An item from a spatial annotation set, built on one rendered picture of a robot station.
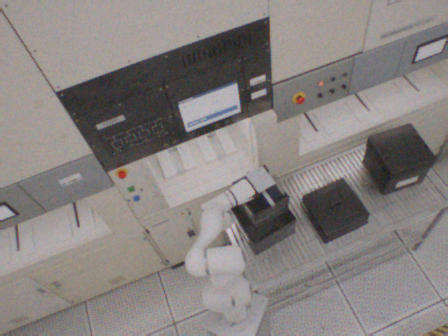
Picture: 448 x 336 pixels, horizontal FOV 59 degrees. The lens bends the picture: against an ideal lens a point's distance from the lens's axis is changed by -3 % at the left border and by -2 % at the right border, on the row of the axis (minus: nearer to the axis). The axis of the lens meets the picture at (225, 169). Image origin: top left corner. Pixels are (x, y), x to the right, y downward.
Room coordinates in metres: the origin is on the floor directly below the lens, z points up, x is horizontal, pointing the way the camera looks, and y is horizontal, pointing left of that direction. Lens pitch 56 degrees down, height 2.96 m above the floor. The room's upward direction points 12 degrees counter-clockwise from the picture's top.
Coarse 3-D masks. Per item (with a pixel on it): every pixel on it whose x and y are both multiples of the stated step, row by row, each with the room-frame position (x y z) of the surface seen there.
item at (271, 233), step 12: (240, 216) 1.11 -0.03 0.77; (288, 216) 1.01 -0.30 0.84; (240, 228) 1.00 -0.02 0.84; (252, 228) 1.02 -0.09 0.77; (264, 228) 1.00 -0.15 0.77; (276, 228) 0.98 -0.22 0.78; (288, 228) 0.92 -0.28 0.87; (252, 240) 0.87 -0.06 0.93; (264, 240) 0.87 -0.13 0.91; (276, 240) 0.89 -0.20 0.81
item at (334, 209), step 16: (320, 192) 1.11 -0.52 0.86; (336, 192) 1.08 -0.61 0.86; (352, 192) 1.06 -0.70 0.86; (304, 208) 1.07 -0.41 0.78; (320, 208) 1.01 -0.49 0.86; (336, 208) 0.98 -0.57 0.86; (352, 208) 0.96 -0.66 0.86; (320, 224) 0.91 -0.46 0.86; (336, 224) 0.89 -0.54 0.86; (352, 224) 0.87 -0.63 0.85
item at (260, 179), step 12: (264, 168) 1.15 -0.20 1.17; (240, 180) 1.10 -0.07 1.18; (252, 180) 1.03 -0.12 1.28; (264, 180) 1.01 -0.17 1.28; (264, 192) 0.99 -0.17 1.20; (240, 204) 1.03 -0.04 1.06; (252, 204) 1.06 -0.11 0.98; (276, 204) 0.92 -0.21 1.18; (288, 204) 0.96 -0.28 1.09; (252, 216) 0.91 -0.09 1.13; (264, 216) 0.91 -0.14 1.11; (276, 216) 0.93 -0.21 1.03
